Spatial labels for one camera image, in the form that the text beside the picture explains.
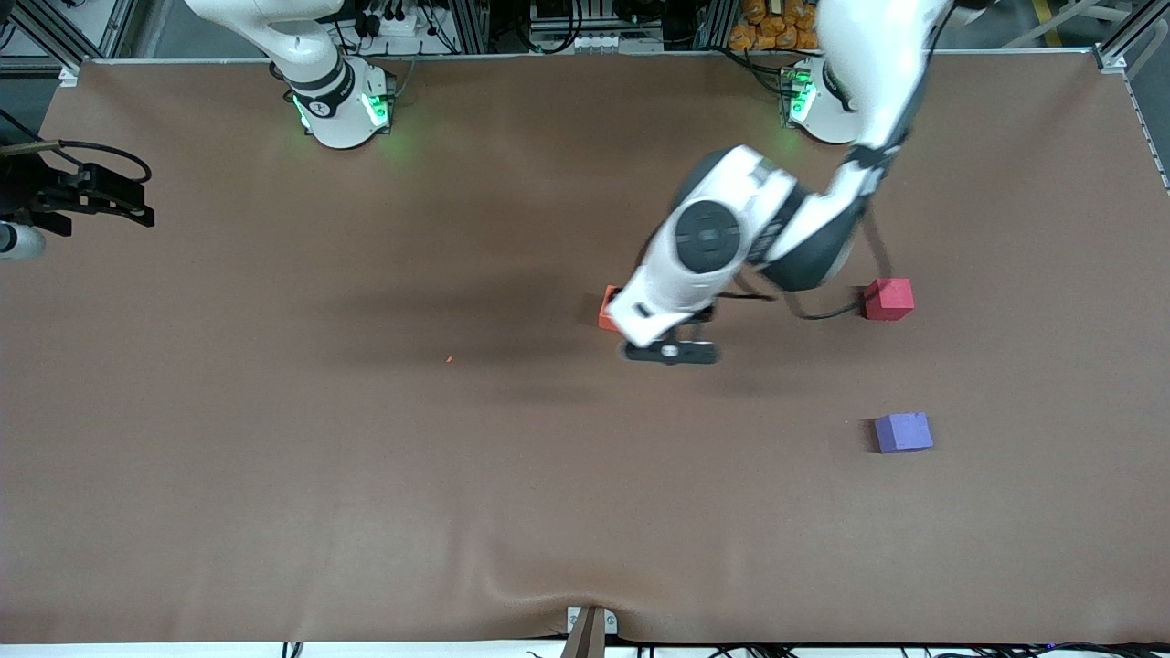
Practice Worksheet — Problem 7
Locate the red foam block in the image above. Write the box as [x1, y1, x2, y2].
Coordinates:
[863, 278, 916, 322]

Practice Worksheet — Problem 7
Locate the brown table cover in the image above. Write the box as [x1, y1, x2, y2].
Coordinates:
[0, 50, 1170, 646]

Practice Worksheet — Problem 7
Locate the purple foam block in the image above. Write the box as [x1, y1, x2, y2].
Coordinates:
[873, 411, 935, 455]

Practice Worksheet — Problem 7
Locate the white terminal block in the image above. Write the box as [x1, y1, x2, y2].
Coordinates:
[573, 32, 665, 53]

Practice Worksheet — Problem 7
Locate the bag of orange items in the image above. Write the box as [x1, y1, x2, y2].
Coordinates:
[729, 0, 821, 52]

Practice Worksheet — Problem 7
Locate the white power strip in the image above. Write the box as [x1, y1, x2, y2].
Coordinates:
[361, 9, 423, 38]

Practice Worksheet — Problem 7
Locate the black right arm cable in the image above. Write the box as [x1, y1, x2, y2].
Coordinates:
[0, 110, 154, 184]

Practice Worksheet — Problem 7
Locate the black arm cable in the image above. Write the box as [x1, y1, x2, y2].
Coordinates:
[729, 206, 886, 323]
[0, 110, 154, 184]

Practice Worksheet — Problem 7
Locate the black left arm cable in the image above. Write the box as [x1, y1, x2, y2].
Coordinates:
[729, 206, 886, 323]

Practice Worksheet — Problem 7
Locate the aluminium frame post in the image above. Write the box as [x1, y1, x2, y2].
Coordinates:
[448, 0, 491, 54]
[699, 0, 738, 51]

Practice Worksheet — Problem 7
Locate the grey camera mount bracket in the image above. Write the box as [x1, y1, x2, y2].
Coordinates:
[565, 604, 620, 658]

